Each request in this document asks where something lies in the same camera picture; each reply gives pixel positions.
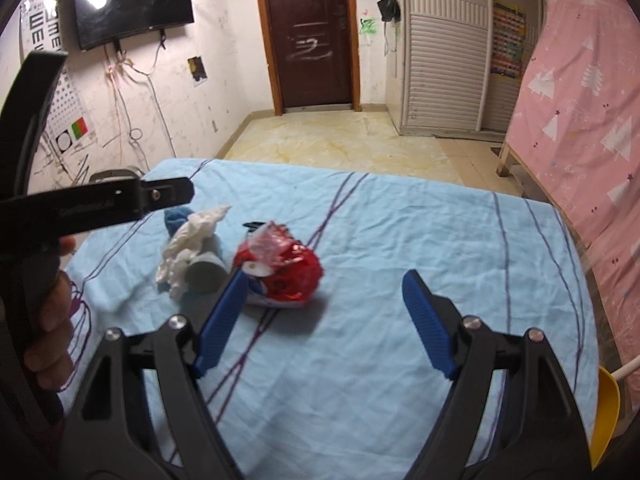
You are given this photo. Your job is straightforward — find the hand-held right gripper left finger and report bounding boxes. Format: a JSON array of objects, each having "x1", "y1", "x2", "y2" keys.
[{"x1": 62, "y1": 271, "x2": 251, "y2": 480}]

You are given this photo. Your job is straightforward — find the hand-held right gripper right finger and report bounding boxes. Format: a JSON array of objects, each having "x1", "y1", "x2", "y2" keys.
[{"x1": 402, "y1": 269, "x2": 593, "y2": 480}]

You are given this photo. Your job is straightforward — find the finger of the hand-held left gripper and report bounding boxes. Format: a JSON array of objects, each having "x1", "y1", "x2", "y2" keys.
[
  {"x1": 136, "y1": 176, "x2": 195, "y2": 213},
  {"x1": 164, "y1": 205, "x2": 195, "y2": 235}
]

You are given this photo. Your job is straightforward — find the red snack packet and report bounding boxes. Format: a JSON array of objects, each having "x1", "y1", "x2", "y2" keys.
[{"x1": 232, "y1": 220, "x2": 323, "y2": 309}]

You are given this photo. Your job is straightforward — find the yellow plastic bin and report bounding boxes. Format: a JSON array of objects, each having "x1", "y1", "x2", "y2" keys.
[{"x1": 589, "y1": 365, "x2": 622, "y2": 471}]

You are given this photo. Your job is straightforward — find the person's left hand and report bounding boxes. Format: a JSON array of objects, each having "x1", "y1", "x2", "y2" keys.
[{"x1": 22, "y1": 235, "x2": 84, "y2": 393}]

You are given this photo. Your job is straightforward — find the pale paper cup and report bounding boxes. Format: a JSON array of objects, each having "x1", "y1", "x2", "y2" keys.
[{"x1": 185, "y1": 252, "x2": 228, "y2": 294}]

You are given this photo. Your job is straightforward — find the grey metal chair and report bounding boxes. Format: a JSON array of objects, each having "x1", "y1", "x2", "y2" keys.
[{"x1": 89, "y1": 166, "x2": 143, "y2": 187}]

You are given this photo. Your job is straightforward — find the light blue bedsheet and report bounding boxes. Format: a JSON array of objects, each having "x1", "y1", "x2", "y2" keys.
[{"x1": 57, "y1": 157, "x2": 606, "y2": 480}]

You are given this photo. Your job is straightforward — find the eye chart poster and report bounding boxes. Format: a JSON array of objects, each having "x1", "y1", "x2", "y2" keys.
[{"x1": 17, "y1": 0, "x2": 98, "y2": 161}]

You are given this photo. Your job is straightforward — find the dark brown door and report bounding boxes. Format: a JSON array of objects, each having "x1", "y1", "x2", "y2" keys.
[{"x1": 252, "y1": 0, "x2": 362, "y2": 115}]

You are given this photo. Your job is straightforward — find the pink tree-print curtain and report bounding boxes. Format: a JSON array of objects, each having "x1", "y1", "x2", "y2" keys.
[{"x1": 502, "y1": 0, "x2": 640, "y2": 376}]

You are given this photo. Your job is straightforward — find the white louvered wardrobe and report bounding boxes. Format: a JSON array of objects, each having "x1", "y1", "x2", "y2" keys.
[{"x1": 395, "y1": 0, "x2": 543, "y2": 136}]

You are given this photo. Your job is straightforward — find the colourful grid poster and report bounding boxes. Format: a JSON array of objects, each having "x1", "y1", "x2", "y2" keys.
[{"x1": 490, "y1": 2, "x2": 527, "y2": 80}]

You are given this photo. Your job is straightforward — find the white hanging cables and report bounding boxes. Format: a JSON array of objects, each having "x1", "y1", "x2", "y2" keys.
[{"x1": 104, "y1": 45, "x2": 178, "y2": 161}]

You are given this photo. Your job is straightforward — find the black wall television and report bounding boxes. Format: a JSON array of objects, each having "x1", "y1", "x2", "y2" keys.
[{"x1": 74, "y1": 0, "x2": 195, "y2": 51}]

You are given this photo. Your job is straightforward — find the white metal rail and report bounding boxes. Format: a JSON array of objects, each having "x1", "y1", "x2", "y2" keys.
[{"x1": 612, "y1": 352, "x2": 640, "y2": 381}]

